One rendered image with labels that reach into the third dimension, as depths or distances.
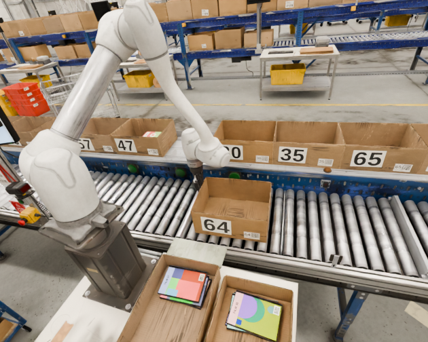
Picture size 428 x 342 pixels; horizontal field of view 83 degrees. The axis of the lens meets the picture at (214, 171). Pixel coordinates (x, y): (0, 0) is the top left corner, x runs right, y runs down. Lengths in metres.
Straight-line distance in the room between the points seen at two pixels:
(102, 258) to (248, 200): 0.87
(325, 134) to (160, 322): 1.45
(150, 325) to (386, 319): 1.52
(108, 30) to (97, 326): 1.18
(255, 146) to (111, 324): 1.15
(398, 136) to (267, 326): 1.39
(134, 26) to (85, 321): 1.19
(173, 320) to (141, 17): 1.15
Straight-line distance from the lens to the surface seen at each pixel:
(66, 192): 0.88
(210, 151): 1.10
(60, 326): 1.37
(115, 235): 1.07
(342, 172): 1.59
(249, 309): 1.10
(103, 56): 1.09
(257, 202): 1.50
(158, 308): 1.20
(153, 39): 1.00
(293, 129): 1.78
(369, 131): 1.85
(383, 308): 2.17
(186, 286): 1.17
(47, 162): 0.88
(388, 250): 1.45
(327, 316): 2.02
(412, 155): 1.66
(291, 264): 1.27
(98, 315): 1.31
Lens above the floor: 1.81
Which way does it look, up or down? 37 degrees down
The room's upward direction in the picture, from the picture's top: 8 degrees counter-clockwise
